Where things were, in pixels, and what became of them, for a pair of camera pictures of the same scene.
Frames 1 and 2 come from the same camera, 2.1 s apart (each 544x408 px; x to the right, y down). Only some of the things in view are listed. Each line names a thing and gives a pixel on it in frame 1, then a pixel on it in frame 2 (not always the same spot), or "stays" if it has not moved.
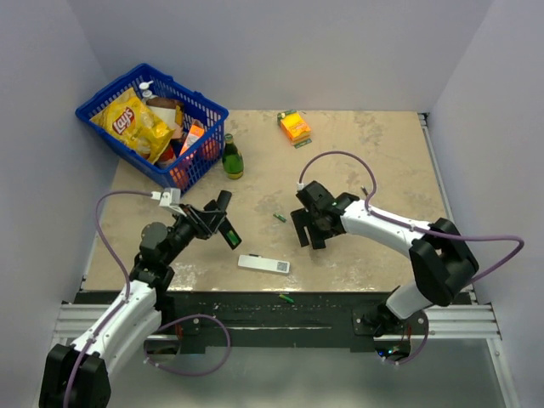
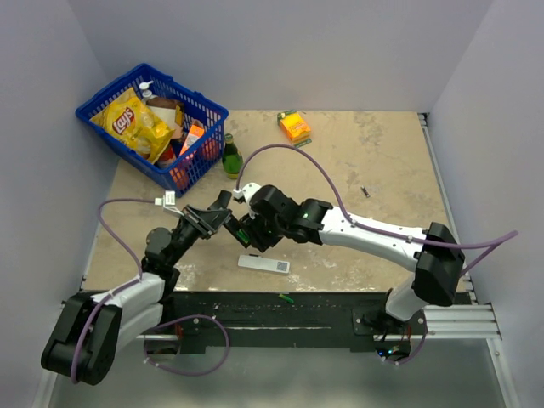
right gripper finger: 317,237 -> 246,223
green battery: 288,299 stays
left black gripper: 204,223 stays
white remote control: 267,264 stays
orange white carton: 195,132 stays
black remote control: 229,234 -> 240,229
